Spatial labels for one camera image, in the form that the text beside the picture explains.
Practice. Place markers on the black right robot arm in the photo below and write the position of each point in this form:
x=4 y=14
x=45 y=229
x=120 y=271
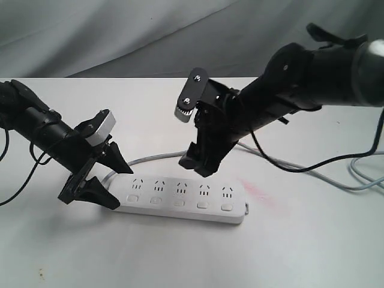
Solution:
x=342 y=72

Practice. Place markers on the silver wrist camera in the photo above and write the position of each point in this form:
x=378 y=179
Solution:
x=98 y=128
x=184 y=115

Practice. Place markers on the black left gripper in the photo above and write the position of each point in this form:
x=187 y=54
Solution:
x=79 y=157

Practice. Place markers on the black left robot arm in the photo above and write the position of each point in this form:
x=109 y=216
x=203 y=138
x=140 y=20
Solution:
x=23 y=112

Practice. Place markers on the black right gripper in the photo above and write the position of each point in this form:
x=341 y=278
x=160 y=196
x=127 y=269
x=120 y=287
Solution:
x=215 y=116

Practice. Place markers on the white backdrop cloth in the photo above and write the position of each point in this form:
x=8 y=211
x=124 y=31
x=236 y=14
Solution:
x=167 y=38

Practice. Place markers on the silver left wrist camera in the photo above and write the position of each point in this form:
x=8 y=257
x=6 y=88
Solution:
x=98 y=128

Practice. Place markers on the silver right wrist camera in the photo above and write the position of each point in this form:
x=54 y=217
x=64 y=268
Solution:
x=184 y=115

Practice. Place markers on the white power strip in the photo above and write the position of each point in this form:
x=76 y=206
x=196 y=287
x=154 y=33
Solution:
x=192 y=199

